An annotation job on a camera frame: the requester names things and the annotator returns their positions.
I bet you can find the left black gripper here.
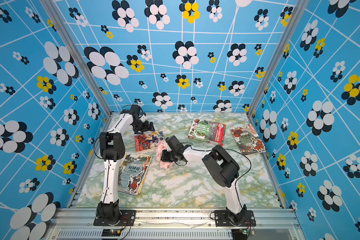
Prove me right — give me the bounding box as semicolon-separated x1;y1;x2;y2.
131;120;155;135

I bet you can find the pink cloth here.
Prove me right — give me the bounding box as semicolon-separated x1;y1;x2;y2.
156;141;173;169

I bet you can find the red manga book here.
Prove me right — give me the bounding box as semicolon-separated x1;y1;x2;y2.
134;131;164;153

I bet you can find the grey teal warrior book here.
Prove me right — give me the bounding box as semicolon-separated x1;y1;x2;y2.
118;153;151;196

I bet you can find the green red dinosaur book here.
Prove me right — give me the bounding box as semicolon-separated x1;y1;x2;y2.
188;119;226;146

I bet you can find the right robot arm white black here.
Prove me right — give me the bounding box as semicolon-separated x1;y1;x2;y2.
161;136;247;226

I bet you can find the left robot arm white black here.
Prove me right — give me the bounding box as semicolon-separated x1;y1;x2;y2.
95;105;155;226

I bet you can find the red brown illustrated book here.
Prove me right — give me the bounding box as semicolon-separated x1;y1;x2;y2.
230;124;266;155

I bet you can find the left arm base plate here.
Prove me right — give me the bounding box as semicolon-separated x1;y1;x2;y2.
94;210;137;227

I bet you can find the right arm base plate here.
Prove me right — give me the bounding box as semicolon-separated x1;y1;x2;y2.
213;210;257;228

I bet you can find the aluminium front rail frame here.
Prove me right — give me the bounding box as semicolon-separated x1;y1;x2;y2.
45;208;305;240

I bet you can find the left aluminium corner post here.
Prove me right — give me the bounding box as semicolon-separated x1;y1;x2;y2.
40;1;112;117

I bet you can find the aluminium corner post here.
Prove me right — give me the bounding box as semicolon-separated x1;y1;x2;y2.
40;1;112;117
248;0;309;119

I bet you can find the right aluminium corner post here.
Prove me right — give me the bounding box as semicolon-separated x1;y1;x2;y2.
248;0;309;119

